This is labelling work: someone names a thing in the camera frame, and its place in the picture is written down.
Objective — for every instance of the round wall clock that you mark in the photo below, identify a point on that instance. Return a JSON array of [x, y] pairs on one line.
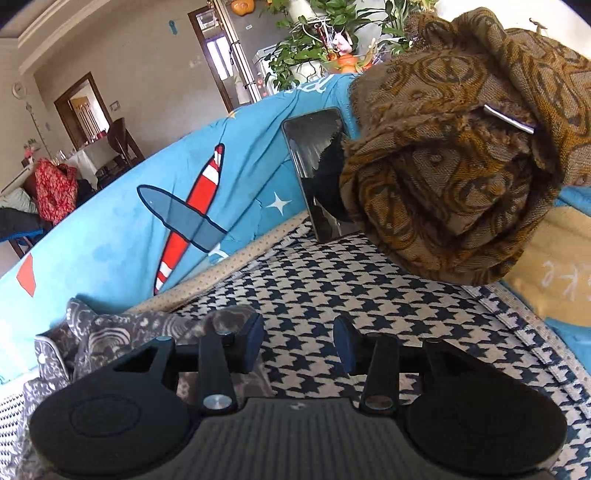
[[18, 88]]

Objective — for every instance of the bright wooden door frame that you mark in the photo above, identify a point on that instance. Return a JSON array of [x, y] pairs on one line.
[[212, 55]]

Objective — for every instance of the white appliance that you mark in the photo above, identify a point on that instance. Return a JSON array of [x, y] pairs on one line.
[[265, 64]]

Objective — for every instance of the houndstooth sofa seat cushion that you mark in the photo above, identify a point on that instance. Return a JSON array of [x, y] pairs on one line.
[[369, 286]]

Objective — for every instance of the dark blue pillow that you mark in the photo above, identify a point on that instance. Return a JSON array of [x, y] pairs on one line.
[[23, 224]]

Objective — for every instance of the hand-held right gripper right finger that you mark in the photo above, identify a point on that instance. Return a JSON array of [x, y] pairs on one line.
[[345, 346]]

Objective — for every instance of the grey printed fleece garment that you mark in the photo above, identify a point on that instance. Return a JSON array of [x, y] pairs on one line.
[[115, 327]]

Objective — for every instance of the dark wooden chair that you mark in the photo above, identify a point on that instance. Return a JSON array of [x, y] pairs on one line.
[[122, 143]]

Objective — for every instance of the silver refrigerator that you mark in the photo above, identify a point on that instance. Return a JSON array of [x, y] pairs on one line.
[[244, 60]]

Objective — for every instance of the pink toy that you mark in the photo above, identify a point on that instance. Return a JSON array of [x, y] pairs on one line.
[[342, 42]]

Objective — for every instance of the blue printed sofa cover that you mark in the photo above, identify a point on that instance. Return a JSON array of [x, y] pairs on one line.
[[115, 221]]

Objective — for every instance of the brown patterned scarf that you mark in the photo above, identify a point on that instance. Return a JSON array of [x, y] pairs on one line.
[[452, 161]]

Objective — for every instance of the dim wooden door frame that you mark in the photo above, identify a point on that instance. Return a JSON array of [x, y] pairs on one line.
[[83, 110]]

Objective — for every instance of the black smartphone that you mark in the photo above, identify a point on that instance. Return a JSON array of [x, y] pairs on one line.
[[307, 157]]

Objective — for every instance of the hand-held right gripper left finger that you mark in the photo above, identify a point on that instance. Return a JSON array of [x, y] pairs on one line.
[[253, 344]]

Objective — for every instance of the red floral cloth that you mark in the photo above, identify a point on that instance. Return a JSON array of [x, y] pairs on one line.
[[55, 189]]

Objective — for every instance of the green potted houseplants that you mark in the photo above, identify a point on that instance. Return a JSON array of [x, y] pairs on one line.
[[332, 18]]

